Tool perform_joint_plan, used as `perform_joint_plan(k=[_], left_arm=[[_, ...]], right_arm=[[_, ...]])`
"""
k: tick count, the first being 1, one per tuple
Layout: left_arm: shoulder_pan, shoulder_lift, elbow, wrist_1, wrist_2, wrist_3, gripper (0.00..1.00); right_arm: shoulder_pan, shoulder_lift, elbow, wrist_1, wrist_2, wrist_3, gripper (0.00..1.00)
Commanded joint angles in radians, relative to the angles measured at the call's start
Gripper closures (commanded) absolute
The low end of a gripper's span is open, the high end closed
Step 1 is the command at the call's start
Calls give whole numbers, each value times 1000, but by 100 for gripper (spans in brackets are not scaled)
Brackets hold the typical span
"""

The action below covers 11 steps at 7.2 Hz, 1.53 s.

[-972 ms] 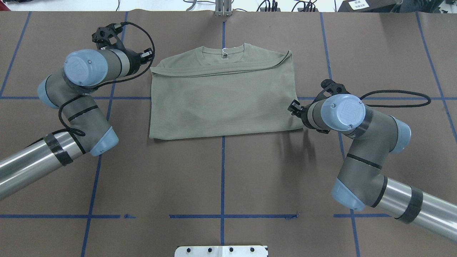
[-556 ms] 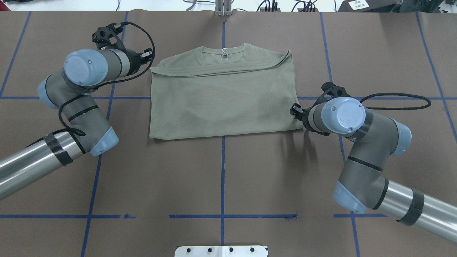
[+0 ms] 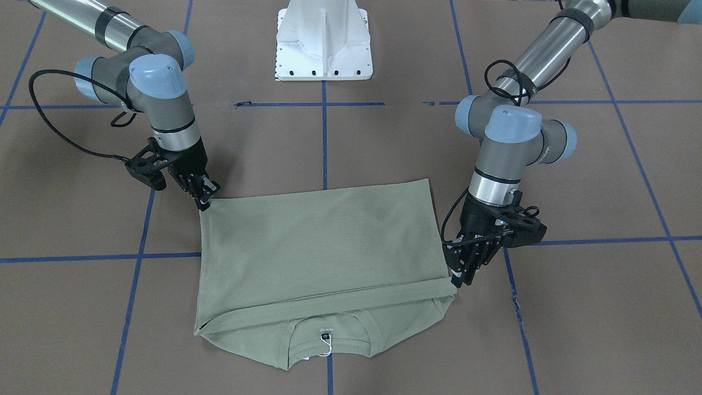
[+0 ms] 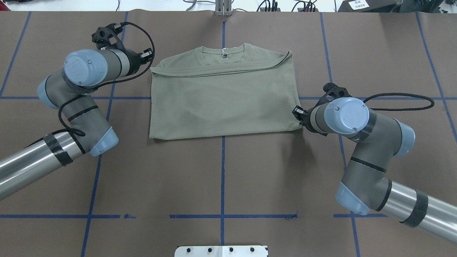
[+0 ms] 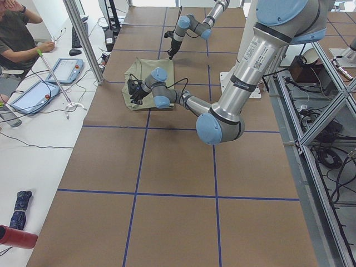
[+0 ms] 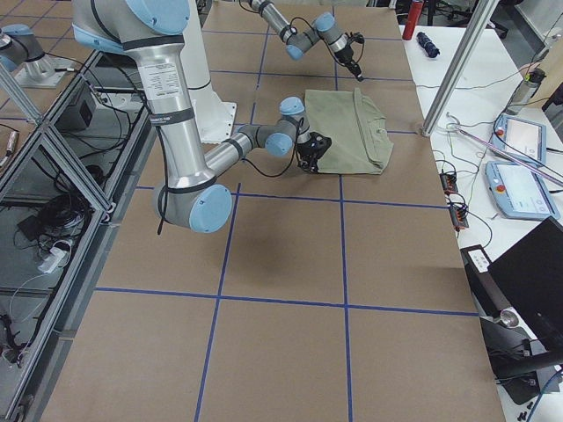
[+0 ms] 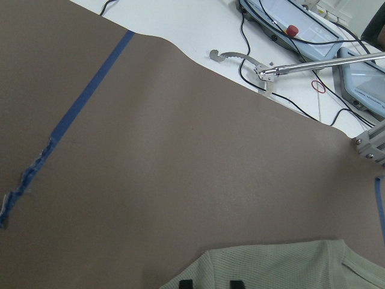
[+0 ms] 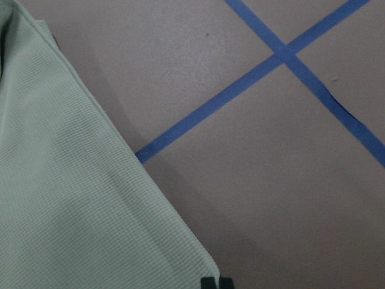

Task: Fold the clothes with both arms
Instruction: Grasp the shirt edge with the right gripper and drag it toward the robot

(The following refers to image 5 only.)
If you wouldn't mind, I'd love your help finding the black computer mouse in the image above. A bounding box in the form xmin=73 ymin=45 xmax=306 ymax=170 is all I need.
xmin=68 ymin=48 xmax=82 ymax=56

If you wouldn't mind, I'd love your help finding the silver reacher stick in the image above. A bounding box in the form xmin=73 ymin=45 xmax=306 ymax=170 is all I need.
xmin=37 ymin=49 xmax=87 ymax=119

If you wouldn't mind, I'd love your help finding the near blue teach pendant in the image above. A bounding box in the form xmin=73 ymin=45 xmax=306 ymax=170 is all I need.
xmin=10 ymin=81 xmax=60 ymax=115

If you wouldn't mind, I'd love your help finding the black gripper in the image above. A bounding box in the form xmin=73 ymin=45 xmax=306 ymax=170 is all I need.
xmin=167 ymin=36 xmax=182 ymax=60
xmin=130 ymin=86 xmax=149 ymax=105

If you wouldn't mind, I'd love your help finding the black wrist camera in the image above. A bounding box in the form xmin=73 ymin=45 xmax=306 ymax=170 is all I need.
xmin=164 ymin=31 xmax=174 ymax=39
xmin=127 ymin=79 xmax=141 ymax=95

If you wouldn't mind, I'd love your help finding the olive green long-sleeve shirt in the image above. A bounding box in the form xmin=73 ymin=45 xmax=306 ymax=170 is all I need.
xmin=122 ymin=58 xmax=174 ymax=111

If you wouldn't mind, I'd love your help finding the folded dark blue umbrella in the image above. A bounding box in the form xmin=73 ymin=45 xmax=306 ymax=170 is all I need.
xmin=9 ymin=190 xmax=32 ymax=230

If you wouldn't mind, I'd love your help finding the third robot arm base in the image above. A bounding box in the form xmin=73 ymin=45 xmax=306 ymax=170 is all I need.
xmin=329 ymin=39 xmax=355 ymax=68

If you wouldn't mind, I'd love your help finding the far blue teach pendant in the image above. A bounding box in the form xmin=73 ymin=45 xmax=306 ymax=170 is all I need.
xmin=52 ymin=58 xmax=84 ymax=85

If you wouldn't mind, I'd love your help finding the seated person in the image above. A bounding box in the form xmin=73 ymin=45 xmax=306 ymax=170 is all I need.
xmin=1 ymin=1 xmax=55 ymax=72

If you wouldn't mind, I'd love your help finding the blue teach pendant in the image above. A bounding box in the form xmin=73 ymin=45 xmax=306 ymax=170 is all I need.
xmin=52 ymin=58 xmax=84 ymax=85
xmin=10 ymin=81 xmax=60 ymax=115

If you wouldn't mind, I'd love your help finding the black keyboard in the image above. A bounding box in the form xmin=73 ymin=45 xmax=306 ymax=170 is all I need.
xmin=71 ymin=21 xmax=90 ymax=48

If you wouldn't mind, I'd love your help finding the black box with label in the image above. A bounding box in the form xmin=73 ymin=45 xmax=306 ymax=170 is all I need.
xmin=104 ymin=29 xmax=115 ymax=52

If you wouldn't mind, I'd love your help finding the aluminium frame post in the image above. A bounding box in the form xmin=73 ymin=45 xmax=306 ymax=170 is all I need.
xmin=63 ymin=0 xmax=103 ymax=85

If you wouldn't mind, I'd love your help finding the red water bottle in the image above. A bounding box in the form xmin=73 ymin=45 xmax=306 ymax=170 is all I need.
xmin=1 ymin=225 xmax=38 ymax=249

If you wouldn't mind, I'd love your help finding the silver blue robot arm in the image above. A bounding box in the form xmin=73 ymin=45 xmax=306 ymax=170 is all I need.
xmin=127 ymin=0 xmax=334 ymax=145
xmin=164 ymin=0 xmax=230 ymax=60

